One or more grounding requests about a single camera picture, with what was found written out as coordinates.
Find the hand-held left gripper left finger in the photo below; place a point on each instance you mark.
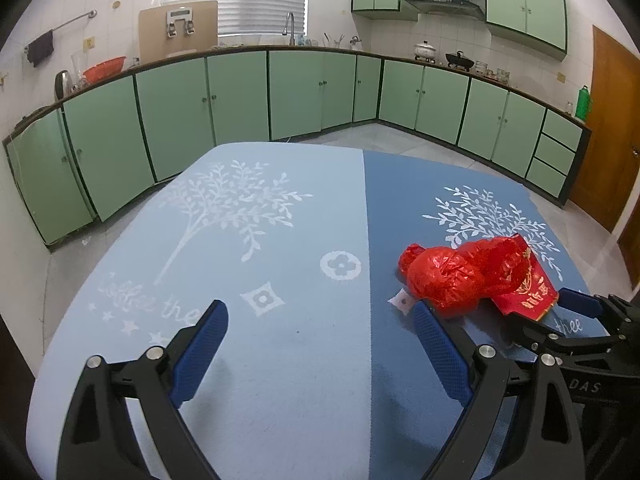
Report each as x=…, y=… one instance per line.
x=200, y=345

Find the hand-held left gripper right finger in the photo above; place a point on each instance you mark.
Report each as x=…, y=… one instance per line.
x=440, y=350

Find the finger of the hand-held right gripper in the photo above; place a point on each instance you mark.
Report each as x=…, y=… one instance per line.
x=530, y=332
x=580, y=302

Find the red packet with gold print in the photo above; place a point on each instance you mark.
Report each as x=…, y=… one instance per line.
x=530, y=297

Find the red plastic bag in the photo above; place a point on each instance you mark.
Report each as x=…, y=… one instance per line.
x=445, y=275

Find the small white paper scrap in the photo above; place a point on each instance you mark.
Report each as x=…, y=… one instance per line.
x=401, y=301

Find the blue printed tablecloth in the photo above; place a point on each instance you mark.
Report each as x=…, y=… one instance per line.
x=300, y=240

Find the brown wooden door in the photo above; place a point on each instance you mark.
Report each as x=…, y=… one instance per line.
x=610, y=125

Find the green thermos bottle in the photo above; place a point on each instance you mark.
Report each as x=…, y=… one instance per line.
x=583, y=104

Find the glass jar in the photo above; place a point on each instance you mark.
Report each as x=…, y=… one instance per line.
x=503, y=76
x=481, y=68

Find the green base kitchen cabinets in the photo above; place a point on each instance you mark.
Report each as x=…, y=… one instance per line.
x=235, y=95

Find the black wok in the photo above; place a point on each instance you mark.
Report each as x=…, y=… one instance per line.
x=459, y=60

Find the red plastic basin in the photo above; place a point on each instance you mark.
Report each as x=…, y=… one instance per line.
x=105, y=70

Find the metal kettle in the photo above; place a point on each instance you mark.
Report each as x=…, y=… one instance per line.
x=63, y=85

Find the white cooking pot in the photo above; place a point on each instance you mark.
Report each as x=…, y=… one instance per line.
x=424, y=51

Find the clear plastic jug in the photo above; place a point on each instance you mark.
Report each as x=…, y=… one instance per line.
x=79, y=70

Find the brown wooden board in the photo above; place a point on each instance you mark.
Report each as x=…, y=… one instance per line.
x=152, y=40

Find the utensil holder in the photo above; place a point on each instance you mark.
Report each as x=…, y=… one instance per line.
x=334, y=41

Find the metal sink faucet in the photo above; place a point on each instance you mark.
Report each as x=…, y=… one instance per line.
x=290, y=27

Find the dark purple towel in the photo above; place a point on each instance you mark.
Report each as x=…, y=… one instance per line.
x=40, y=49

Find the wide green wall cabinet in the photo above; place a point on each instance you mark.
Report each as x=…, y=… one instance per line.
x=530, y=0

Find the grey metal bracket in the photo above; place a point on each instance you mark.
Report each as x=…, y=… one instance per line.
x=179, y=20

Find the metal towel rail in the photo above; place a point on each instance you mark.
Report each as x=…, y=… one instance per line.
x=75, y=20

